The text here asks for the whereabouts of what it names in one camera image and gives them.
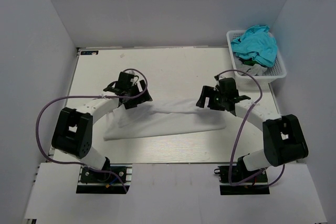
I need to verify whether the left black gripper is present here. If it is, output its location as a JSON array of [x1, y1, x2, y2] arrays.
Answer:
[[124, 80, 152, 109]]

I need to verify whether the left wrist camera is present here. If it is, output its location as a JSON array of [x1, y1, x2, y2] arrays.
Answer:
[[115, 72, 135, 90]]

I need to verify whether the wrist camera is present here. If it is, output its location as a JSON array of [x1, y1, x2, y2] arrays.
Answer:
[[115, 72, 135, 90], [216, 78, 239, 97]]

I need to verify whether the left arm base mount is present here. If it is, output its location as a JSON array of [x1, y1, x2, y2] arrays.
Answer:
[[76, 164, 132, 195]]

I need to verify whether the grey white cloth in basket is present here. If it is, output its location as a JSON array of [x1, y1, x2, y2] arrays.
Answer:
[[234, 58, 268, 76]]

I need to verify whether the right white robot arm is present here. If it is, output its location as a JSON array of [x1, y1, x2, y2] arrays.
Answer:
[[196, 86, 309, 182]]

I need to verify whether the blue label sticker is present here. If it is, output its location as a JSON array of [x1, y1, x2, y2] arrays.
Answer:
[[80, 50, 99, 56]]

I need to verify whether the teal t-shirt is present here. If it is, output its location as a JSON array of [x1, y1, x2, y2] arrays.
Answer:
[[230, 25, 278, 68]]

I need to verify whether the green cloth in basket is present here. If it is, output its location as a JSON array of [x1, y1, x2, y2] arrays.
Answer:
[[244, 58, 262, 66]]

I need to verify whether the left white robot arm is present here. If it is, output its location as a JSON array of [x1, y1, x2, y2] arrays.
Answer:
[[51, 80, 152, 182]]

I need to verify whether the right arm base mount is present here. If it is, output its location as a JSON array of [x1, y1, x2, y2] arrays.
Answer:
[[214, 164, 270, 196]]

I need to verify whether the white t-shirt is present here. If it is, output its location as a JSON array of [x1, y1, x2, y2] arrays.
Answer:
[[103, 98, 226, 141]]

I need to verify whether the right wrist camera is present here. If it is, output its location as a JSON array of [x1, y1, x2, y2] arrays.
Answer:
[[216, 78, 239, 97]]

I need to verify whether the white plastic basket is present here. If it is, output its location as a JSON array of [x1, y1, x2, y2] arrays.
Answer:
[[226, 30, 287, 85]]

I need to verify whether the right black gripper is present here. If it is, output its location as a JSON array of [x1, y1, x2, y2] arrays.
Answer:
[[196, 86, 227, 111]]

